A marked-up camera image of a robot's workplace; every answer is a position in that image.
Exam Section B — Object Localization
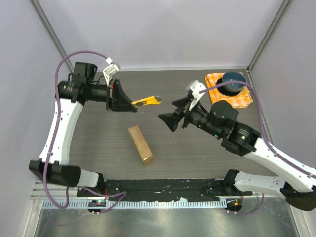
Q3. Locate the yellow utility knife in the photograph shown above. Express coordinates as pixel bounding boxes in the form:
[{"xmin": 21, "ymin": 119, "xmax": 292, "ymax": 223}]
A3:
[{"xmin": 132, "ymin": 95, "xmax": 161, "ymax": 108}]

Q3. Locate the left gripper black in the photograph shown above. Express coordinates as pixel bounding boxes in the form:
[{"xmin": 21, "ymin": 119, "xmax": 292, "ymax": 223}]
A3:
[{"xmin": 87, "ymin": 79, "xmax": 137, "ymax": 112}]

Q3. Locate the blue ceramic bowl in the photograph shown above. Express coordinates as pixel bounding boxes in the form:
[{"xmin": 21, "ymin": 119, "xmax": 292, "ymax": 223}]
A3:
[{"xmin": 222, "ymin": 72, "xmax": 247, "ymax": 93}]

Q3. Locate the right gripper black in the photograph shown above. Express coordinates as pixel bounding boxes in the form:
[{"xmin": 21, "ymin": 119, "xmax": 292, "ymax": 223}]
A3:
[{"xmin": 159, "ymin": 95, "xmax": 222, "ymax": 138}]

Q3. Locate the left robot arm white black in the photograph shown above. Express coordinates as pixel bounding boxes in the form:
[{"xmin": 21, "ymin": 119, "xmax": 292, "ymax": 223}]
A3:
[{"xmin": 29, "ymin": 60, "xmax": 137, "ymax": 197}]

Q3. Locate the white slotted cable duct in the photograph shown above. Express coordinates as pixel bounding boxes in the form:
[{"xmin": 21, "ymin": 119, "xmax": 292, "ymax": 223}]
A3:
[{"xmin": 41, "ymin": 198, "xmax": 228, "ymax": 209}]

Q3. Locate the brown cardboard express box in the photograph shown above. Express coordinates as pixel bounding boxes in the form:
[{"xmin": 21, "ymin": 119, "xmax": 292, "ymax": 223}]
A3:
[{"xmin": 128, "ymin": 126, "xmax": 154, "ymax": 166}]

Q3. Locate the orange checkered cloth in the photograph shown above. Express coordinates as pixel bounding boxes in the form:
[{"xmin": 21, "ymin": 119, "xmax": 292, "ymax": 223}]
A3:
[{"xmin": 205, "ymin": 72, "xmax": 253, "ymax": 108}]

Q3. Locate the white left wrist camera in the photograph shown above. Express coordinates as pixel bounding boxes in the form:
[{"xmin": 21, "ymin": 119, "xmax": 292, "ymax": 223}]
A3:
[{"xmin": 102, "ymin": 57, "xmax": 121, "ymax": 86}]

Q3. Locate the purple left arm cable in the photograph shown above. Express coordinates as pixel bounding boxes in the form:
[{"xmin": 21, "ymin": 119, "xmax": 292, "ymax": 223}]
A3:
[{"xmin": 43, "ymin": 50, "xmax": 128, "ymax": 213}]

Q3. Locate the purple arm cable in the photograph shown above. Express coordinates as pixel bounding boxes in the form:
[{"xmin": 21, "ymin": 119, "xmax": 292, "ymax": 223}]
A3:
[
  {"xmin": 43, "ymin": 50, "xmax": 128, "ymax": 213},
  {"xmin": 198, "ymin": 80, "xmax": 316, "ymax": 215}
]

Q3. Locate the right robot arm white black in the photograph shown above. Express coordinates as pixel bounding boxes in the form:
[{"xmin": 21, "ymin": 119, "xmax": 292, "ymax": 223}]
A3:
[{"xmin": 158, "ymin": 97, "xmax": 316, "ymax": 211}]

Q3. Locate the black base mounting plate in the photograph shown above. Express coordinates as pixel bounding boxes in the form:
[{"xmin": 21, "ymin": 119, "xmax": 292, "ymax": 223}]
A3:
[{"xmin": 76, "ymin": 178, "xmax": 253, "ymax": 198}]

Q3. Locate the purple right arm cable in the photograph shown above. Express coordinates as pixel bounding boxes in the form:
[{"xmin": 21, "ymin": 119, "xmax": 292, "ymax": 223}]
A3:
[{"xmin": 198, "ymin": 80, "xmax": 316, "ymax": 215}]

